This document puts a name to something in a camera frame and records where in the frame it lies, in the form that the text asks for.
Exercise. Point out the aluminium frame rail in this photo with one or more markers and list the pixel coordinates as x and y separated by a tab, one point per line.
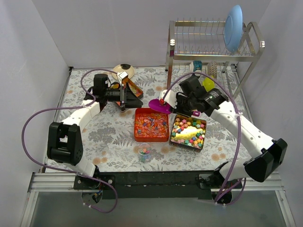
64	182

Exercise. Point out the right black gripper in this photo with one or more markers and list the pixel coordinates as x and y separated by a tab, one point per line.
179	104

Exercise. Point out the steel dish rack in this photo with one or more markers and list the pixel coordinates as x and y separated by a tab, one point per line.
204	41

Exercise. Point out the teal white bowl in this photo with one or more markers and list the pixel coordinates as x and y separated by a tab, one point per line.
196	66

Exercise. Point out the blue plate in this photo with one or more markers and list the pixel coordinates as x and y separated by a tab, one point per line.
233	29

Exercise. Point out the yellow green bowl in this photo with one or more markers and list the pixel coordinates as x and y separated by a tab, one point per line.
208	84

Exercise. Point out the orange tin of lollipops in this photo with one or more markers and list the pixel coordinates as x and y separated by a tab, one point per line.
150	126

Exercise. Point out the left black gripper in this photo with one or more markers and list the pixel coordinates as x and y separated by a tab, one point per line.
124	95

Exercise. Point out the cream plate black spot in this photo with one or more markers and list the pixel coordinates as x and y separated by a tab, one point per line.
124	67

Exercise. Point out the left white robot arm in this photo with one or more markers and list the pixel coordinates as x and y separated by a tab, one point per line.
64	138

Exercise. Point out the black base bar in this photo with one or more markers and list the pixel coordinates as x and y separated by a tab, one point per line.
154	184

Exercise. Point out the purple plastic scoop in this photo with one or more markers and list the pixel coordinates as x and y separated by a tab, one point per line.
167	109

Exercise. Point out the patterned beige bowl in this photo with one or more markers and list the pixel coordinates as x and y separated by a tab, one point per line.
212	69

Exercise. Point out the clear glass jar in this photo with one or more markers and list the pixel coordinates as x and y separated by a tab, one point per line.
144	151

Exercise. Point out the floral table mat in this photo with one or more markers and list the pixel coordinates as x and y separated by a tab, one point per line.
108	139

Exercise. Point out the dark tin translucent star candies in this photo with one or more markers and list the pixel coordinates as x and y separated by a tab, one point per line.
134	88

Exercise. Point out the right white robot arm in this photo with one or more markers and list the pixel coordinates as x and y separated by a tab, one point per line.
266	153

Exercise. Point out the dark tin pastel star candies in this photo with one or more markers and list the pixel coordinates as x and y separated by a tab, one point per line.
188	133

